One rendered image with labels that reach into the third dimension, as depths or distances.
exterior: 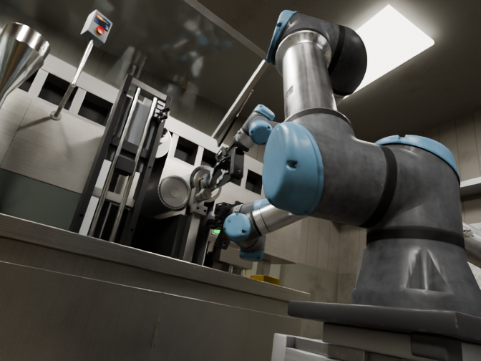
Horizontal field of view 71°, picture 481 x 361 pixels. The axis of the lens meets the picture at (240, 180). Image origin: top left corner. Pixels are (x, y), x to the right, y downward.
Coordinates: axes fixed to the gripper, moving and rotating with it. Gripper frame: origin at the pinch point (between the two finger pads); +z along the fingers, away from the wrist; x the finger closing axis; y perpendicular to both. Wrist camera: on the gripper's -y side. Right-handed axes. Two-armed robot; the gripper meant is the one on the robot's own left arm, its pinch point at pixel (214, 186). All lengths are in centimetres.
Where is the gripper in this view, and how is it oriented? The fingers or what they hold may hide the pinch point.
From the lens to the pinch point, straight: 129.3
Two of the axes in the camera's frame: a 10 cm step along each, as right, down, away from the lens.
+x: -7.7, -3.5, -5.3
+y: -2.8, -5.6, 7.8
